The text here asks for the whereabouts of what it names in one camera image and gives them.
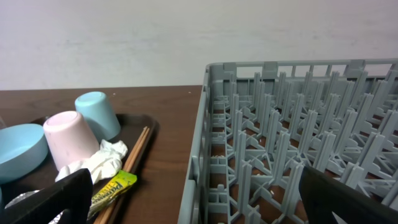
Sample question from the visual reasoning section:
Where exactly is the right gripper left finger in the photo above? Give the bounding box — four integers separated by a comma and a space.
1, 169, 93, 223

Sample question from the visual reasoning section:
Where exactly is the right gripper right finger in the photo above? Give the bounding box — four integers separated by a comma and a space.
299, 167, 397, 224

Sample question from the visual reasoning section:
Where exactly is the light blue bowl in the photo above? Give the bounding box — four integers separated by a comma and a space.
1, 123, 49, 184

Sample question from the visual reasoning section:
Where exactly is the grey dishwasher rack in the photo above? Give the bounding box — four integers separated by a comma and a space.
178, 58, 397, 223

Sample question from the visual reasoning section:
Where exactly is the green pandan cake wrapper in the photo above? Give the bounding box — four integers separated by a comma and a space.
87, 170, 137, 220

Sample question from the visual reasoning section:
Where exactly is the crumpled white tissue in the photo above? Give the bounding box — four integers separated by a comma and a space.
55, 140, 128, 184

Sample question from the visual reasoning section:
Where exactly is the pink cup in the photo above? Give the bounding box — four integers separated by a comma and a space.
43, 111, 100, 170

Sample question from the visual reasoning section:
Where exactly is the brown serving tray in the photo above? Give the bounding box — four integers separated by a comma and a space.
1, 114, 159, 223

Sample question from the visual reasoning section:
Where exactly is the light blue cup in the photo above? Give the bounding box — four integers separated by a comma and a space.
75, 91, 121, 142

